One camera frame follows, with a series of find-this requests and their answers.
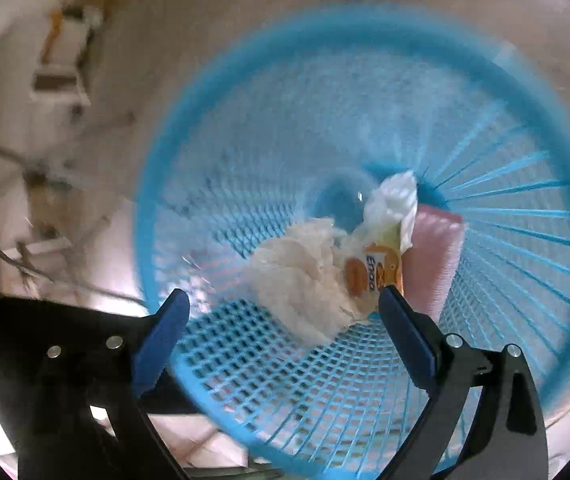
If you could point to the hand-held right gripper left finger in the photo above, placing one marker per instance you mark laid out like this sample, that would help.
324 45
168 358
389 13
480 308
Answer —
162 340

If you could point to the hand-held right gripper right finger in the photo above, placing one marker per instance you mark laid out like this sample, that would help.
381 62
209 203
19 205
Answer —
407 335

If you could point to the pink mesh sponge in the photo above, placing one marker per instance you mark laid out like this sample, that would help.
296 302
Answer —
435 260

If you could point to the orange snack wrapper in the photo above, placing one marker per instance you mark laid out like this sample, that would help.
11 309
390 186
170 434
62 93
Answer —
375 260

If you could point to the white cloth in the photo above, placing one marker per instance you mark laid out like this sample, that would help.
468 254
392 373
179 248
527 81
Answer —
295 280

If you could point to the blue plastic basket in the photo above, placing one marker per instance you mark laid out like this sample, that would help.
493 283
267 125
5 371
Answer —
275 160

